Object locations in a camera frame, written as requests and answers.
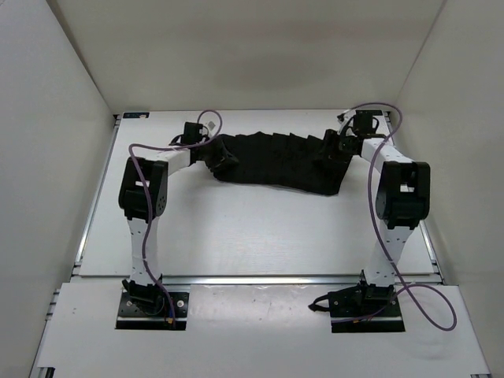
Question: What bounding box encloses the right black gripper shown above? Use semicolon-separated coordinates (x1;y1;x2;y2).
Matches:
313;131;357;166

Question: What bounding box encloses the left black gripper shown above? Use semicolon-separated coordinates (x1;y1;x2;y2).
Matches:
197;135;239;174

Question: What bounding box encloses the black pleated skirt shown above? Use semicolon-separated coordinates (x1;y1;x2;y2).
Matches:
213;132;350;195

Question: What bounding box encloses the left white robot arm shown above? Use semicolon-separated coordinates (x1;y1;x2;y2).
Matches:
118;121;235;324

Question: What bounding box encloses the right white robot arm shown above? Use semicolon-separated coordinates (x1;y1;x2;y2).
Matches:
309;109;431;322

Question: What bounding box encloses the left blue table label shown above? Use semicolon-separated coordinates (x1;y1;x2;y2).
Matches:
122;112;150;119

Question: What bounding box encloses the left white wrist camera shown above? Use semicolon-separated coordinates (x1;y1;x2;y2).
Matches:
200;121;219;138

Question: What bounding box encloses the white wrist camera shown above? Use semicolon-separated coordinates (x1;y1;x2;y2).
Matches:
200;121;219;138
336;109;355;126

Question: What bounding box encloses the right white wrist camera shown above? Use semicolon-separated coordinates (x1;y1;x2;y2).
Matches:
336;109;355;126

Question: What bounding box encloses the front aluminium rail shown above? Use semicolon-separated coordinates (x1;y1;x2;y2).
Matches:
162;275;359;286

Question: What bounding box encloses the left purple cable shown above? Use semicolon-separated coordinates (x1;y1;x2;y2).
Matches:
128;109;224;328

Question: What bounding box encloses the purple cable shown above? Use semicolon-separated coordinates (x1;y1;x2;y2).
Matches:
330;102;458;332
128;109;224;328

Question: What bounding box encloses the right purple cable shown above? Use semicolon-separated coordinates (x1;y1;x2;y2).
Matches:
330;102;458;332

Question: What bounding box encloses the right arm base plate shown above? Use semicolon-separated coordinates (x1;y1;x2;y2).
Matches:
308;287;406;333

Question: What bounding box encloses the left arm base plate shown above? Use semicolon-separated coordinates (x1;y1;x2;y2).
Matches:
115;289;190;331

